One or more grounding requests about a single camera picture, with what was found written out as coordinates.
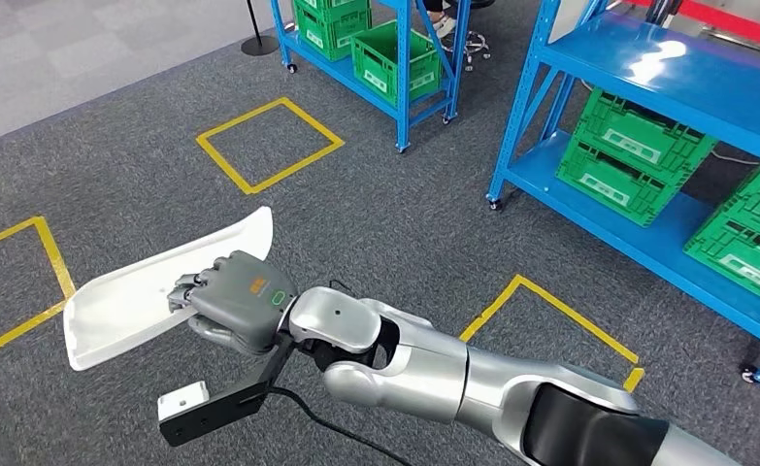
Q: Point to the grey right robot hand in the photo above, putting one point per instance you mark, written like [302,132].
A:
[244,302]

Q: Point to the long white plastic part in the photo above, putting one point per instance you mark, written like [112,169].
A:
[129,302]

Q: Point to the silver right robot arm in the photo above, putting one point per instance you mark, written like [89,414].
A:
[418,379]

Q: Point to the blue metal shelf rack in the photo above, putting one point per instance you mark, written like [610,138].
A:
[675,71]
[404,77]

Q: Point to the person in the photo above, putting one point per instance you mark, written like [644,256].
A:
[445,26]

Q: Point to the office chair base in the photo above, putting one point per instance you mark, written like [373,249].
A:
[473,45]

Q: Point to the red barrier belt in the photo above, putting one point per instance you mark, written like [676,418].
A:
[727,19]

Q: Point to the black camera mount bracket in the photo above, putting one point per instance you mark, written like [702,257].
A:
[225,411]

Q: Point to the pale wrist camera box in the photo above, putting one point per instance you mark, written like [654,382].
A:
[183,399]

